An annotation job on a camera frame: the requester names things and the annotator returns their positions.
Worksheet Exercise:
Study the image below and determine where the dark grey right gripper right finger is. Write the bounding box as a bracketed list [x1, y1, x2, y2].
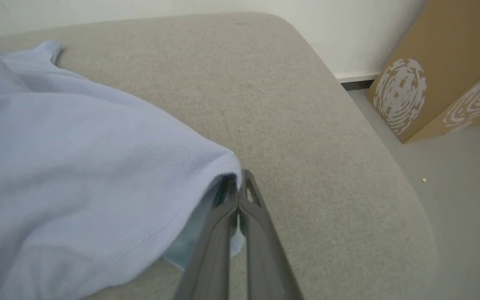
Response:
[238, 169, 305, 300]

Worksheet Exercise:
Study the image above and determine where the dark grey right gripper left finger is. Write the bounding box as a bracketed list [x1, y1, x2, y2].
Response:
[173, 175, 239, 300]

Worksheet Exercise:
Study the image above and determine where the light blue polo shirt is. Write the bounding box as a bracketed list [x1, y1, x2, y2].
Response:
[0, 40, 245, 300]

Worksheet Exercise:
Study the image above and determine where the beige fabric sofa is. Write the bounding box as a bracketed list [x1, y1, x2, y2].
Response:
[0, 12, 440, 300]

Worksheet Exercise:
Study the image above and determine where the large printed cardboard box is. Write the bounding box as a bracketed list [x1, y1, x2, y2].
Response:
[366, 0, 480, 143]

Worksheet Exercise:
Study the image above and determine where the small printed cardboard box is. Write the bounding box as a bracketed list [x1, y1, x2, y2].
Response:
[405, 56, 480, 143]

